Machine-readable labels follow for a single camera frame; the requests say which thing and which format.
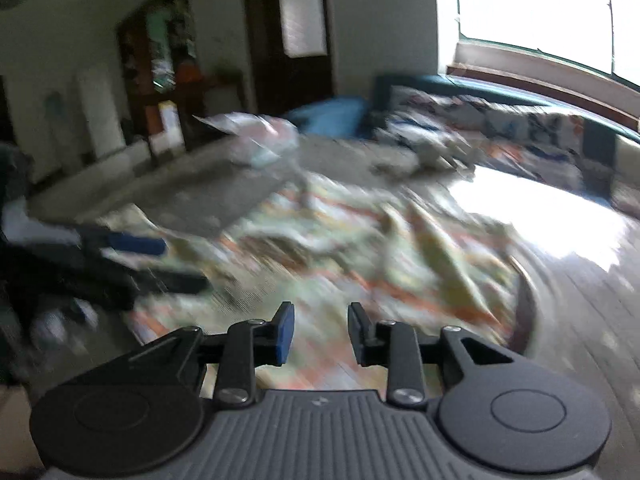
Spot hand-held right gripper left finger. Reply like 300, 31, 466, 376
115, 301, 296, 407

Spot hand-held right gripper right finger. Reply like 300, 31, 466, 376
348, 302, 516, 407

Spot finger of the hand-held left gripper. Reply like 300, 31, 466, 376
75, 227, 168, 261
102, 262, 211, 295

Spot floral pastel garment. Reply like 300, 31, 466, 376
95, 170, 523, 391

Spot white box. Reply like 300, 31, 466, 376
150, 102, 183, 153

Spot white pink plastic bag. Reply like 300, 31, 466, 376
192, 112, 306, 171

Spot dark wooden table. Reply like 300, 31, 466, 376
145, 72, 246, 161

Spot orange object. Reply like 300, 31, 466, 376
175, 60, 203, 83

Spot cluttered shelf cabinet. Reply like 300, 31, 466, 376
117, 0, 198, 136

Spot dark wooden door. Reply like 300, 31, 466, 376
242, 0, 333, 111

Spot butterfly print pillow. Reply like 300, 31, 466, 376
480, 105, 616, 191
387, 85, 501, 143

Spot grey pillow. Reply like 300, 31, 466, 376
612, 137, 640, 211

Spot green framed window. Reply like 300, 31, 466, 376
435, 0, 640, 81

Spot teal bed frame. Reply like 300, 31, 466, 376
287, 74, 640, 146

